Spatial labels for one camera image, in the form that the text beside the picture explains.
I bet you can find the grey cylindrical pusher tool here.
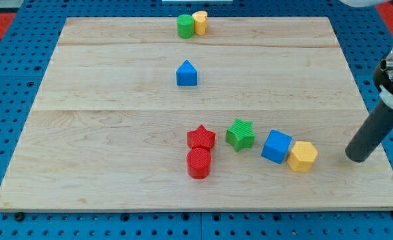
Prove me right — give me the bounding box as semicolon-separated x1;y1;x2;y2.
345;100;393;163

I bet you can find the wooden board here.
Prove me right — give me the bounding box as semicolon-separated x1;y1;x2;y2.
0;17;393;213

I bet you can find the blue triangle block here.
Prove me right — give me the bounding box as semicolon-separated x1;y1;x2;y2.
176;60;198;86

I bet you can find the red star block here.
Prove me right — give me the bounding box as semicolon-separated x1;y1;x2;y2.
187;125;216;151

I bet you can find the green star block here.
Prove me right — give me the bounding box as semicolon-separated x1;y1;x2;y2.
225;118;255;152

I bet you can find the blue cube block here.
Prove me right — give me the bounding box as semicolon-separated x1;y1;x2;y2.
261;129;292;164

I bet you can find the green cylinder block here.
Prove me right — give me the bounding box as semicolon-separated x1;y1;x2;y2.
177;14;194;39

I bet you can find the yellow hexagon block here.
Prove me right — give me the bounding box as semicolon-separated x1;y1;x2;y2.
286;141;318;172

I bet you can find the red cylinder block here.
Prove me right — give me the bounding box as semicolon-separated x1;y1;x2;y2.
187;148;212;179

